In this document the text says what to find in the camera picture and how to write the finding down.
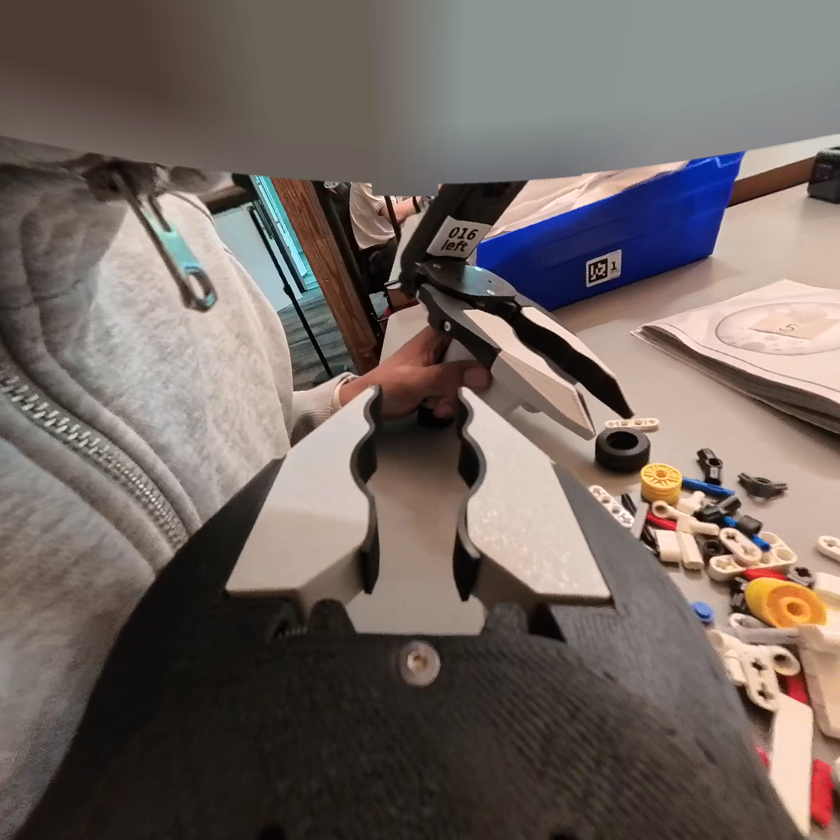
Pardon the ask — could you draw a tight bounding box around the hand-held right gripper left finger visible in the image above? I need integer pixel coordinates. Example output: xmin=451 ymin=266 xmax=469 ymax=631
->
xmin=224 ymin=386 xmax=383 ymax=621

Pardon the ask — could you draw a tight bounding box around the pile of small lego pieces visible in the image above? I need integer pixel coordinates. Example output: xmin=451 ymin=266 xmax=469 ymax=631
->
xmin=587 ymin=415 xmax=840 ymax=840

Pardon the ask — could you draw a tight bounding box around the person's left hand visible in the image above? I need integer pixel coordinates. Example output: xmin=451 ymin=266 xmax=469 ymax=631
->
xmin=340 ymin=325 xmax=494 ymax=422

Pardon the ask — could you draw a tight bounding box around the black charger case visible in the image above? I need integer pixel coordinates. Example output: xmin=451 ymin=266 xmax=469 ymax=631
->
xmin=807 ymin=147 xmax=840 ymax=203

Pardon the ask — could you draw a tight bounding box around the person's left forearm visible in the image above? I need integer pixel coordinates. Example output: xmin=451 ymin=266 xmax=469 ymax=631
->
xmin=289 ymin=373 xmax=361 ymax=450

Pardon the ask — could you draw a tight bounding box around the blue plastic bin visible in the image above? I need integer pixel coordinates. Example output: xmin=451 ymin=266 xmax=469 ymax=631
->
xmin=476 ymin=152 xmax=747 ymax=312

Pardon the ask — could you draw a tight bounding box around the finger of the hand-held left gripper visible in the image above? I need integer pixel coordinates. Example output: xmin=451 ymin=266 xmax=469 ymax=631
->
xmin=507 ymin=303 xmax=637 ymax=421
xmin=458 ymin=308 xmax=598 ymax=442

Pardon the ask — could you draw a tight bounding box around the crumpled white paper heap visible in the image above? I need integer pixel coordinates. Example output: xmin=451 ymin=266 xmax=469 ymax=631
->
xmin=486 ymin=167 xmax=667 ymax=238

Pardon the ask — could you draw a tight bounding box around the open instruction booklet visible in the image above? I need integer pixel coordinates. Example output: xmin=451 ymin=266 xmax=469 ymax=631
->
xmin=631 ymin=280 xmax=840 ymax=435

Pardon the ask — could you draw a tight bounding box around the black lego tire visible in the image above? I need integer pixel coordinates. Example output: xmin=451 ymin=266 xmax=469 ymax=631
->
xmin=595 ymin=430 xmax=652 ymax=472

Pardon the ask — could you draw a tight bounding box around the wooden post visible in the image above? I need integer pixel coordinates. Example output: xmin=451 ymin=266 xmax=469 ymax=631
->
xmin=271 ymin=177 xmax=383 ymax=376

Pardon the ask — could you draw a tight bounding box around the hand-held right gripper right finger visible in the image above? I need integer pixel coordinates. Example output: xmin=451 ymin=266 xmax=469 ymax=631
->
xmin=456 ymin=387 xmax=614 ymax=619

